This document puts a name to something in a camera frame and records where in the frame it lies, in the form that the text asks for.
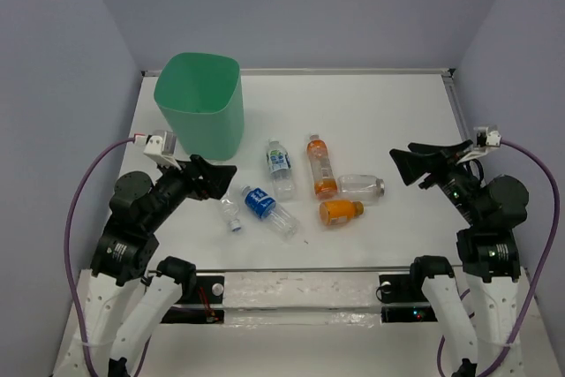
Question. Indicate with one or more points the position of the tall orange label bottle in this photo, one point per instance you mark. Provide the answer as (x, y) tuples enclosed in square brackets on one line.
[(324, 183)]

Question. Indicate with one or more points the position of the green plastic bin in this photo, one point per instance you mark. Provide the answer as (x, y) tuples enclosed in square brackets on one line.
[(200, 96)]

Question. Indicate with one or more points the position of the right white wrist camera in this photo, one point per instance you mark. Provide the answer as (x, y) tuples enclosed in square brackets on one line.
[(487, 140)]

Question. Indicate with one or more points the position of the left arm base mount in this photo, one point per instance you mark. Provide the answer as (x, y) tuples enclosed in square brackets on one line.
[(202, 306)]

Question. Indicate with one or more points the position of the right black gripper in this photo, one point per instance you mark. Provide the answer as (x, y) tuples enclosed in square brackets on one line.
[(410, 165)]

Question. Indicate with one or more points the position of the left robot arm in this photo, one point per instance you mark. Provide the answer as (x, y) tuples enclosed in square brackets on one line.
[(123, 305)]

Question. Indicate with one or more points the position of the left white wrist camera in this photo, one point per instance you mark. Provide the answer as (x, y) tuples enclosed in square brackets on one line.
[(161, 146)]

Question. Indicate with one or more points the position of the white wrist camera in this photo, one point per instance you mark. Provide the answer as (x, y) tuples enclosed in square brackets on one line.
[(161, 146), (487, 140)]

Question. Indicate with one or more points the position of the blue label plastic bottle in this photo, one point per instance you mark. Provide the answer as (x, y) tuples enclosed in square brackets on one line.
[(265, 208)]

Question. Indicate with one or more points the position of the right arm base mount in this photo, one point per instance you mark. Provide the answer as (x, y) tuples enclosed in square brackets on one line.
[(401, 301)]

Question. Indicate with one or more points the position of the clear jar silver lid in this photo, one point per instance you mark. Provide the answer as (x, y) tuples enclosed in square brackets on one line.
[(357, 187)]

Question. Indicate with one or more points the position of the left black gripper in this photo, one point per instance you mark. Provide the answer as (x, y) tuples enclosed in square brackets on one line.
[(215, 181)]

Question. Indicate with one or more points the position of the short orange juice bottle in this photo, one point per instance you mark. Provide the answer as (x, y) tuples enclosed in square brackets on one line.
[(339, 212)]

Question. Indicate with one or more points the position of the clear bottle blue-white cap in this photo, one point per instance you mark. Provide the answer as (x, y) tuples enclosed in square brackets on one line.
[(230, 213)]

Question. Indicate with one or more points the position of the white green label bottle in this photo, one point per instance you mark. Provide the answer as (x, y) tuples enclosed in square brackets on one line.
[(279, 169)]

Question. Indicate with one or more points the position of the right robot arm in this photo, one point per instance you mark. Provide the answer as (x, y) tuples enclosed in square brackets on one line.
[(488, 343)]

